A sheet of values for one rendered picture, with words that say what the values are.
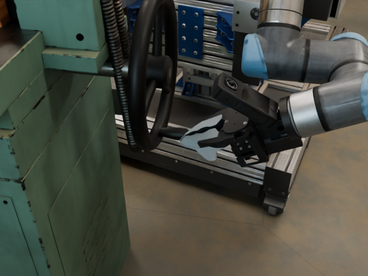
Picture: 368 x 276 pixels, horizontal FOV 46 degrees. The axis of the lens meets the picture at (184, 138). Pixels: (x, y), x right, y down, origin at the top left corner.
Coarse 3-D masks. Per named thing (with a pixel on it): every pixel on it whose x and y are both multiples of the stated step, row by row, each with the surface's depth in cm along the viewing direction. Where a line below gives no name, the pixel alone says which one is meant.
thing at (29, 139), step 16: (64, 80) 82; (80, 80) 89; (48, 96) 76; (64, 96) 83; (32, 112) 71; (48, 112) 77; (64, 112) 83; (0, 128) 67; (16, 128) 67; (32, 128) 72; (48, 128) 78; (0, 144) 66; (16, 144) 67; (32, 144) 72; (0, 160) 68; (16, 160) 68; (32, 160) 73; (0, 176) 71; (16, 176) 70
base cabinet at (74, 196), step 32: (96, 96) 100; (64, 128) 84; (96, 128) 102; (64, 160) 86; (96, 160) 104; (0, 192) 73; (32, 192) 74; (64, 192) 87; (96, 192) 106; (0, 224) 78; (32, 224) 77; (64, 224) 89; (96, 224) 109; (0, 256) 85; (32, 256) 83; (64, 256) 91; (96, 256) 112
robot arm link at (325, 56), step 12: (336, 36) 76; (348, 36) 74; (360, 36) 75; (312, 48) 72; (324, 48) 72; (336, 48) 71; (348, 48) 71; (360, 48) 71; (312, 60) 72; (324, 60) 71; (336, 60) 71; (348, 60) 69; (360, 60) 68; (312, 72) 72; (324, 72) 72
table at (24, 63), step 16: (0, 32) 71; (16, 32) 71; (32, 32) 71; (0, 48) 66; (16, 48) 66; (32, 48) 69; (48, 48) 73; (64, 48) 73; (0, 64) 62; (16, 64) 65; (32, 64) 69; (48, 64) 73; (64, 64) 72; (80, 64) 72; (96, 64) 71; (0, 80) 61; (16, 80) 65; (0, 96) 62; (16, 96) 66; (0, 112) 62
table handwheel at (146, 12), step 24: (144, 0) 68; (168, 0) 76; (144, 24) 65; (168, 24) 84; (144, 48) 65; (168, 48) 89; (72, 72) 81; (120, 72) 78; (144, 72) 65; (168, 72) 77; (144, 96) 67; (168, 96) 90; (144, 120) 69; (168, 120) 88; (144, 144) 73
